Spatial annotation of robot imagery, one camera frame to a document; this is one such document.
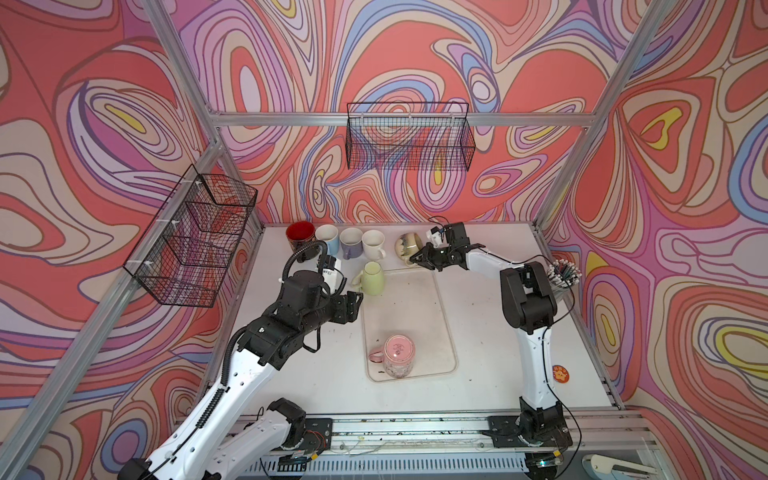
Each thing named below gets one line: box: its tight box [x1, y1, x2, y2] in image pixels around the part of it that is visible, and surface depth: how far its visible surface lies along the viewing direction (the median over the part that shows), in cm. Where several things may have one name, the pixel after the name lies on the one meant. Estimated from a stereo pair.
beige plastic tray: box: [362, 269, 457, 382], surface depth 97 cm
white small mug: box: [361, 229, 386, 261], surface depth 106 cm
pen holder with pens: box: [546, 259, 582, 290], surface depth 86 cm
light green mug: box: [352, 261, 385, 296], surface depth 98 cm
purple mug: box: [340, 227, 364, 260], surface depth 107 cm
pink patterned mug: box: [369, 334, 416, 379], surface depth 78 cm
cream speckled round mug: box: [395, 232, 423, 267], surface depth 103 cm
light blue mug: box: [316, 224, 340, 255], surface depth 107 cm
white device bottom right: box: [581, 454, 658, 480], surface depth 68 cm
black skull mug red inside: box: [286, 220, 316, 252], surface depth 106 cm
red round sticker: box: [552, 364, 570, 384], surface depth 84 cm
